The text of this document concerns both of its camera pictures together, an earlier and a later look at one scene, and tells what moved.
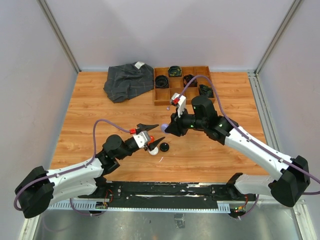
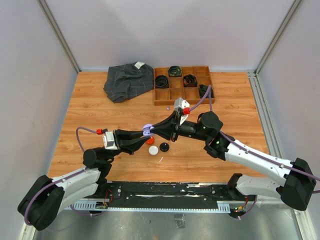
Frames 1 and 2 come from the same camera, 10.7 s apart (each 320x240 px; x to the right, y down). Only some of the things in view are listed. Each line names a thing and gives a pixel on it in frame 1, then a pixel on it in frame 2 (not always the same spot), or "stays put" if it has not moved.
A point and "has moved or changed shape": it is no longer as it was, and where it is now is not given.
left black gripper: [152, 145] → [129, 141]
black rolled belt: [161, 81] stays put
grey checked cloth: [125, 81] stays put
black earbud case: [164, 147] stays put
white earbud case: [154, 152] stays put
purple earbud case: [163, 126] has moved or changed shape
